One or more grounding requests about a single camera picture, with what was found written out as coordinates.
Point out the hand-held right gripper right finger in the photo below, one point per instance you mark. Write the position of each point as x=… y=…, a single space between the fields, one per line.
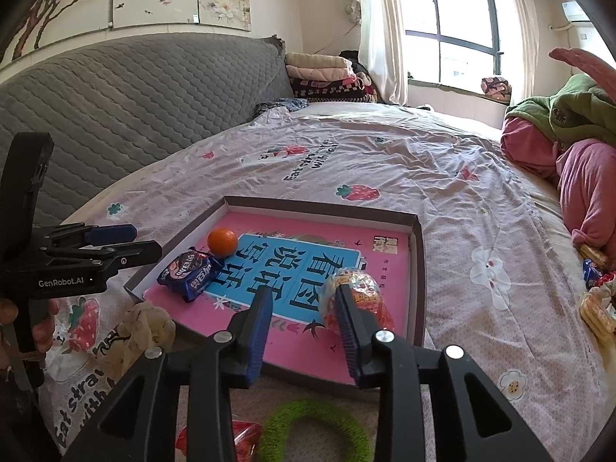
x=350 y=341

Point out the dark blue patterned cloth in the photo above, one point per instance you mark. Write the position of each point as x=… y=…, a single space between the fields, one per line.
x=284 y=106

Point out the orange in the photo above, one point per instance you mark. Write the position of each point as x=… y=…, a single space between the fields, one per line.
x=222 y=242

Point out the cream folded blanket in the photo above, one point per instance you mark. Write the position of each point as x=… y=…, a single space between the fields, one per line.
x=317 y=60

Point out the strawberry print bedsheet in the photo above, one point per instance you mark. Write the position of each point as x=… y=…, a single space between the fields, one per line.
x=433 y=163

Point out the yellow biscuit packet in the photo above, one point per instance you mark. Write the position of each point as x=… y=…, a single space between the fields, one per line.
x=596 y=317
x=593 y=254

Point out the clear snack packet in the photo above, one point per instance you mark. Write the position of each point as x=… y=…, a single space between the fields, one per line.
x=370 y=298

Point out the green blanket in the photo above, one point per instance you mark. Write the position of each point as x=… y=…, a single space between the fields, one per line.
x=577 y=110

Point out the window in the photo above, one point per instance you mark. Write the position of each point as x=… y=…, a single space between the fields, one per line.
x=457 y=24

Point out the pink book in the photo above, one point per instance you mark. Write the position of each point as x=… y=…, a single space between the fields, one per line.
x=298 y=346

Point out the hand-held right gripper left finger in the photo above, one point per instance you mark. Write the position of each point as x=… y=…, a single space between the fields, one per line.
x=257 y=337

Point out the small blue white packet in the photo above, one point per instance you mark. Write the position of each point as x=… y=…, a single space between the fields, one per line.
x=592 y=274

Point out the white air conditioner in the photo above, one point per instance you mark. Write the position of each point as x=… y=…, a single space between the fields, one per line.
x=577 y=12

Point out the dark checkered folded blanket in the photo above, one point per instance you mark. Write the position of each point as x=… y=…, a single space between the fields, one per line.
x=332 y=90

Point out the white curtain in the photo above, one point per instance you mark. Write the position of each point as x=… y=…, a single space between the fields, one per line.
x=522 y=33
x=380 y=33

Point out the red snack packet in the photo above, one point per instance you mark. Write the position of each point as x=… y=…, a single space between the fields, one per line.
x=245 y=440

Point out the grey quilted headboard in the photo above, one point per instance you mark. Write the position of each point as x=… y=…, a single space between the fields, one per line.
x=144 y=106

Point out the person's left hand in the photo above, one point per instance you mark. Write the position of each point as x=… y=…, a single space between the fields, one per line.
x=45 y=327

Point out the pink patterned bag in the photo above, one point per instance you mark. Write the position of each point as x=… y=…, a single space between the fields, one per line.
x=495 y=87

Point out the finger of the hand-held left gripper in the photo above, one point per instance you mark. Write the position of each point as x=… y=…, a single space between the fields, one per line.
x=130 y=254
x=110 y=234

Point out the crumpled cream bag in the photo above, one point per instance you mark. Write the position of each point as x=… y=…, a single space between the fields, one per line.
x=144 y=327

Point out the black garment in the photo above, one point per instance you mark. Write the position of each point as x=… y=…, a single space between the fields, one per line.
x=356 y=65

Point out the pink quilted cushion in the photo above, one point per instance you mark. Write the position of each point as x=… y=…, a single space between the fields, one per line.
x=582 y=60

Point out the blue snack packet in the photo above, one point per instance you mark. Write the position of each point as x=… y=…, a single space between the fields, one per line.
x=190 y=274

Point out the shallow cardboard box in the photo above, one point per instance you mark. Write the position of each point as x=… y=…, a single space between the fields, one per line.
x=416 y=288

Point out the pink quilt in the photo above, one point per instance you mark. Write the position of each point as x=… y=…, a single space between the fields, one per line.
x=592 y=178

